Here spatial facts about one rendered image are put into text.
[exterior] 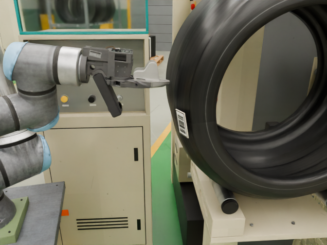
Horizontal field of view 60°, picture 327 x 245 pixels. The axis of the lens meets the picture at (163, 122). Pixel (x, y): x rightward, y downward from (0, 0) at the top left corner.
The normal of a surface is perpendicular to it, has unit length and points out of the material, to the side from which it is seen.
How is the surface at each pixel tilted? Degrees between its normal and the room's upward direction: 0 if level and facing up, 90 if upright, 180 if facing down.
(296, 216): 0
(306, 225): 0
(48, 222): 0
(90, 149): 90
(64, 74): 105
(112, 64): 90
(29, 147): 77
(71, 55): 44
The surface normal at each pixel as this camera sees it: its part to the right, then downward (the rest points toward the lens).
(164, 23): -0.29, 0.36
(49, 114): 0.79, 0.44
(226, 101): 0.07, 0.37
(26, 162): 0.65, 0.06
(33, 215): 0.00, -0.93
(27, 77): -0.01, 0.58
